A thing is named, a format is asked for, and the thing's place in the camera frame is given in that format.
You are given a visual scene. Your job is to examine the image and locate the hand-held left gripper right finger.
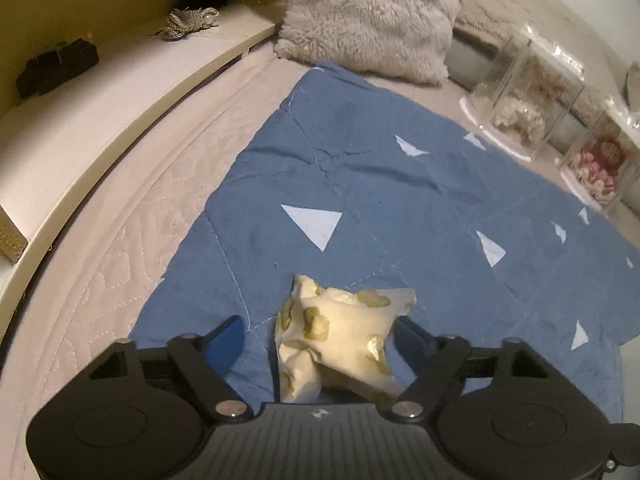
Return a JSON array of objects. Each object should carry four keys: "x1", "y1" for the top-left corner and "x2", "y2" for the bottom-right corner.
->
[{"x1": 392, "y1": 317, "x2": 553, "y2": 420}]

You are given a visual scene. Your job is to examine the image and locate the grey sofa cushion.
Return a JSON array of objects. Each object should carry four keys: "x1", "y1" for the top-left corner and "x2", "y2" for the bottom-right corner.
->
[{"x1": 447, "y1": 35, "x2": 501, "y2": 88}]

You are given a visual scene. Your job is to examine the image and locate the gold textured block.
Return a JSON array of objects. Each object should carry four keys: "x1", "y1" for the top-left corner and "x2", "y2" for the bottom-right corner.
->
[{"x1": 0, "y1": 205, "x2": 28, "y2": 263}]

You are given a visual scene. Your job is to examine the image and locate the cream cloth with green print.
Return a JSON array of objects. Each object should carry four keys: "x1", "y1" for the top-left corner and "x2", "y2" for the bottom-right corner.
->
[{"x1": 274, "y1": 274, "x2": 418, "y2": 405}]

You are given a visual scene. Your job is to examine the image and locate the fluffy beige pillow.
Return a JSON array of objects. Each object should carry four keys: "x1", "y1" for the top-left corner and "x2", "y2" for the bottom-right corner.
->
[{"x1": 274, "y1": 0, "x2": 471, "y2": 86}]

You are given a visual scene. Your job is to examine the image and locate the red dressed doll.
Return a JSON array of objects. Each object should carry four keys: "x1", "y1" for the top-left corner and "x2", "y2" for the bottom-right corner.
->
[{"x1": 572, "y1": 140, "x2": 621, "y2": 196}]

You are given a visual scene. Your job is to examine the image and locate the blue cloth with white triangles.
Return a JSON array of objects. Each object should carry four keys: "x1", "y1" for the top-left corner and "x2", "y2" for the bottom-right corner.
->
[{"x1": 129, "y1": 60, "x2": 640, "y2": 426}]

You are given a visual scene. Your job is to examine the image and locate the large beige plush cushion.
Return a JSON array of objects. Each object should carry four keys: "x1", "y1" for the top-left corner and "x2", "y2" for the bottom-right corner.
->
[{"x1": 452, "y1": 0, "x2": 551, "y2": 56}]

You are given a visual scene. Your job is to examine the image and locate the wooden bedside shelf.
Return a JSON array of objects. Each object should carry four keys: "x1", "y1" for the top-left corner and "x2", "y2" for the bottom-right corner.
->
[{"x1": 0, "y1": 0, "x2": 281, "y2": 306}]

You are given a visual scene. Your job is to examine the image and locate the clear display case red doll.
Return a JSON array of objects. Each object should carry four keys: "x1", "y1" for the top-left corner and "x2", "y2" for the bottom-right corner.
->
[{"x1": 555, "y1": 92, "x2": 640, "y2": 216}]

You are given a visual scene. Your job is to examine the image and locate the clear display case cream doll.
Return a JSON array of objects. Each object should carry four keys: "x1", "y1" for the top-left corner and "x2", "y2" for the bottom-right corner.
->
[{"x1": 459, "y1": 22, "x2": 586, "y2": 163}]

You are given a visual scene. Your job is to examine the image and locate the black object on shelf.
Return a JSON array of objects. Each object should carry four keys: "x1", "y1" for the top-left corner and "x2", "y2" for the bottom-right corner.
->
[{"x1": 16, "y1": 38, "x2": 99, "y2": 100}]

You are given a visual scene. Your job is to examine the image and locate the beige quilted mattress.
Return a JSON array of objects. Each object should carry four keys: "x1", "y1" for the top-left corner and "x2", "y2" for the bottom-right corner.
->
[{"x1": 0, "y1": 50, "x2": 311, "y2": 480}]

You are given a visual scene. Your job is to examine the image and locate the knotted silver rope ornament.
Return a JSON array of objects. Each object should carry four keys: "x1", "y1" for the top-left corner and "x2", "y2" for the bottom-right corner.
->
[{"x1": 155, "y1": 6, "x2": 221, "y2": 42}]

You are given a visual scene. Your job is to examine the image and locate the cream dressed doll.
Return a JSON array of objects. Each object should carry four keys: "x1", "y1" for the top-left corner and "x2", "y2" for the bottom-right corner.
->
[{"x1": 492, "y1": 55, "x2": 566, "y2": 143}]

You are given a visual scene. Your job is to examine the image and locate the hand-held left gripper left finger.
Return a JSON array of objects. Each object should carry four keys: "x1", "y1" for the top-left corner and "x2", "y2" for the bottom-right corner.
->
[{"x1": 87, "y1": 316, "x2": 251, "y2": 418}]

